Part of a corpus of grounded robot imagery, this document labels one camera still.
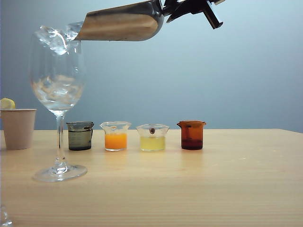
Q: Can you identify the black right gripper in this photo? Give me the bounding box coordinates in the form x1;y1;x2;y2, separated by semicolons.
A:
162;0;224;30

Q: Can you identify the stainless steel ice scoop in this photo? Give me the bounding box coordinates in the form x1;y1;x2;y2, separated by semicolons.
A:
74;0;171;42

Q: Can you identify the amber glass beaker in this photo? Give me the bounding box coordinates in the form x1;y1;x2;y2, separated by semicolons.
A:
176;120;207;150

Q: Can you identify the clear beaker with yellow liquid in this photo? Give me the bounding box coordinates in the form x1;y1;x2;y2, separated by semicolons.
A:
135;124;170;152

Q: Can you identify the clear beaker with orange juice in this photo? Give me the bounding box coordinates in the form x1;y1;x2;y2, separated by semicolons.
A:
99;121;132;152

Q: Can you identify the smoky grey glass beaker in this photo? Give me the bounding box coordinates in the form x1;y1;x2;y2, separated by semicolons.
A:
65;121;95;151

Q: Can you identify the clear wine glass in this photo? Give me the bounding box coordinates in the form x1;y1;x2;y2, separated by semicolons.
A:
29;29;88;183

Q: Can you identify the yellow lemon slice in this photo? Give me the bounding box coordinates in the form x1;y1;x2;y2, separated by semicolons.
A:
0;98;16;111

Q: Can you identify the beige paper cup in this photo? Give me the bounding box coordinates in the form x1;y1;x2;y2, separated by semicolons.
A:
0;108;37;151

